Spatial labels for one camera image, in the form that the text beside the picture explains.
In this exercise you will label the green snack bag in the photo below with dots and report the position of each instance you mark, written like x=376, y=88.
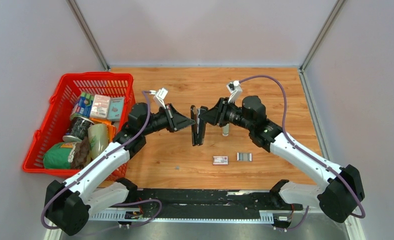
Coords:
x=61, y=156

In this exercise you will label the dark glass jar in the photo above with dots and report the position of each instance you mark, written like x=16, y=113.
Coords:
x=78, y=129

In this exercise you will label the red plastic shopping basket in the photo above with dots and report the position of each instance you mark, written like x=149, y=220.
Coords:
x=57, y=118

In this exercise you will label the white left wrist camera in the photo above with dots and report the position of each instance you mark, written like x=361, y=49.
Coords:
x=159, y=96

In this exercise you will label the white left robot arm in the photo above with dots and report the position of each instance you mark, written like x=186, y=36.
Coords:
x=69, y=204

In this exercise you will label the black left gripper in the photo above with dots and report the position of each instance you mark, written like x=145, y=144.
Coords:
x=177, y=121

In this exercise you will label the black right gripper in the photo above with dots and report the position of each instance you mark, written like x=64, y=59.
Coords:
x=216, y=115

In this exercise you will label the red white staple box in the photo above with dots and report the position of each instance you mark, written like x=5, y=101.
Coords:
x=220, y=160

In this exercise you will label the pink sponge pack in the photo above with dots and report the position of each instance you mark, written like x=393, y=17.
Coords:
x=100, y=106

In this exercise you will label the blue green scrubber pack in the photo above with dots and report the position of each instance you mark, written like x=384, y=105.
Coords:
x=82, y=106

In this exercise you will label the black stapler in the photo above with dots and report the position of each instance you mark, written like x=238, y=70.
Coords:
x=198, y=130

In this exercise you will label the aluminium slotted cable rail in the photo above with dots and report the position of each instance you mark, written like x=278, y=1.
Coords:
x=118, y=215

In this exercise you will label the teal sponge pack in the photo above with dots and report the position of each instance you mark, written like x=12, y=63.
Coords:
x=115, y=110

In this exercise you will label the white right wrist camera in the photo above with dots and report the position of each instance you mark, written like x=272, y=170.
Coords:
x=234, y=87

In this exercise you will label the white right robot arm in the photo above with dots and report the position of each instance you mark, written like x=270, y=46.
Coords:
x=338, y=191

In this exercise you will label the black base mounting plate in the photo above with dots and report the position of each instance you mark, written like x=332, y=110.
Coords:
x=208, y=204

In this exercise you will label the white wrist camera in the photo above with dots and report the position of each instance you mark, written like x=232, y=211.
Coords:
x=159, y=96
x=234, y=87

